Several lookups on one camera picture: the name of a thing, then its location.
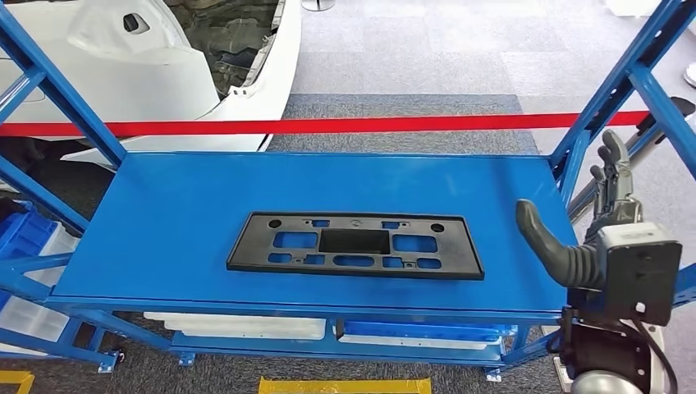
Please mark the long black plastic panel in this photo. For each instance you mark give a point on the long black plastic panel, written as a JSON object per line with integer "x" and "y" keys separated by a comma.
{"x": 247, "y": 255}

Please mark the white car body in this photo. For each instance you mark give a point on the white car body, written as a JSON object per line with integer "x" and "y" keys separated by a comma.
{"x": 136, "y": 81}

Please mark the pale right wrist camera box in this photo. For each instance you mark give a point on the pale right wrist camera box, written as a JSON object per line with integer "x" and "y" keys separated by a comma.
{"x": 636, "y": 234}

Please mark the red barrier belt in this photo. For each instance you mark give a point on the red barrier belt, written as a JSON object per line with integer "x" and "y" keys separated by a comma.
{"x": 326, "y": 126}

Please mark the white display platform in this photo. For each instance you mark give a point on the white display platform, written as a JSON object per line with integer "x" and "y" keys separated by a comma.
{"x": 630, "y": 6}

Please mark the blue metal shelf rack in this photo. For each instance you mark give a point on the blue metal shelf rack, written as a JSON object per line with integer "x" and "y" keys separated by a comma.
{"x": 163, "y": 245}

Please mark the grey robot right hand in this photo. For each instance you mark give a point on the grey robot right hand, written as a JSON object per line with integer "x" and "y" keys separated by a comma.
{"x": 560, "y": 261}

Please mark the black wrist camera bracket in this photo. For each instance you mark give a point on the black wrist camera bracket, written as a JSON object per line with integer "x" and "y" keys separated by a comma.
{"x": 647, "y": 283}

